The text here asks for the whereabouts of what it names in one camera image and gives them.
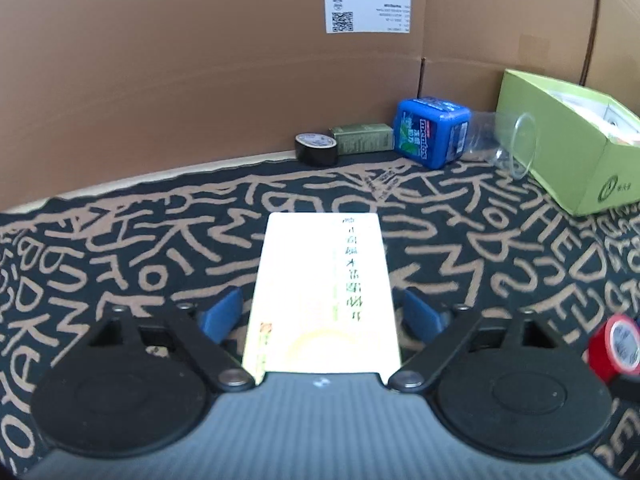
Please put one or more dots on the white shipping label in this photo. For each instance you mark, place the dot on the white shipping label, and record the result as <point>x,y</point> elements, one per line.
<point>375,12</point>

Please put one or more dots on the black patterned mat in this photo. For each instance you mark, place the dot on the black patterned mat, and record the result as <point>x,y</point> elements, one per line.
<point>450,240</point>

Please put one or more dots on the large cardboard enclosure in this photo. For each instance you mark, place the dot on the large cardboard enclosure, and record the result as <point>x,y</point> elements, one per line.
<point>150,85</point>

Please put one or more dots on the black tape roll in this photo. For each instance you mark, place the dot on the black tape roll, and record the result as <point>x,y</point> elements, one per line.
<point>316,152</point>

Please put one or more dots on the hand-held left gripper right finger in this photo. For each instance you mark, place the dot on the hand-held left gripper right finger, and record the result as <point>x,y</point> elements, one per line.
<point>421,315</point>

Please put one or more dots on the pale yellow box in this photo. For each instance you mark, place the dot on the pale yellow box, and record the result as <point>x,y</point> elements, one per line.
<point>310,300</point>

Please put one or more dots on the light green box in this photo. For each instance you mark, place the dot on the light green box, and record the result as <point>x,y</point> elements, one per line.
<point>555,150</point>

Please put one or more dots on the red tape roll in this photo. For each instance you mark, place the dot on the red tape roll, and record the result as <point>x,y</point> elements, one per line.
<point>602,355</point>

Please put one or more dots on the clear plastic cup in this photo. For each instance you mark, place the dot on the clear plastic cup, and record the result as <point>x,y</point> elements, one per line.
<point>502,142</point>

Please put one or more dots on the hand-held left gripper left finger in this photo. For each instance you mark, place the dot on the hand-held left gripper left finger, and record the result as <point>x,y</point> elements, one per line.
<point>222,312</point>

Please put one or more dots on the small dark green carton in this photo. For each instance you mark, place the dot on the small dark green carton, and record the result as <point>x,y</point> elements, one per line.
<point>362,140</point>

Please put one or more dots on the blue candy container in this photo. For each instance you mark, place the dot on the blue candy container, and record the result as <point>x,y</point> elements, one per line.
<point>430,132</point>

